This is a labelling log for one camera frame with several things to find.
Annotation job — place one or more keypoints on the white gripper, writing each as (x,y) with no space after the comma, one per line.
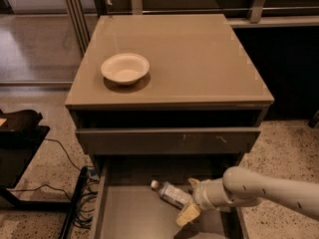
(200,193)

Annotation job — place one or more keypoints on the clear blue plastic bottle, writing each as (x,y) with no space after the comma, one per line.
(171,194)

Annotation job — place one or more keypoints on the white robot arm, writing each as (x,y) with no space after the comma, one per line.
(240,187)

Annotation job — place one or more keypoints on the grey open middle drawer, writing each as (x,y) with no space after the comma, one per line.
(127,208)

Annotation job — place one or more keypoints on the grey top drawer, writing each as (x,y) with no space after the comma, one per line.
(211,140)

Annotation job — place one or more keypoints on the grey drawer cabinet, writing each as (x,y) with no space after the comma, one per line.
(199,76)

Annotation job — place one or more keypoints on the black power strip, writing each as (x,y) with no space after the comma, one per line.
(73,205)

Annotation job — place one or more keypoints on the white paper bowl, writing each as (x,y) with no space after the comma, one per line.
(125,69)

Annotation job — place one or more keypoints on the black side table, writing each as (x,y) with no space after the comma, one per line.
(20,138)

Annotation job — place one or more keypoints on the metal railing frame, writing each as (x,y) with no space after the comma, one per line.
(240,13)

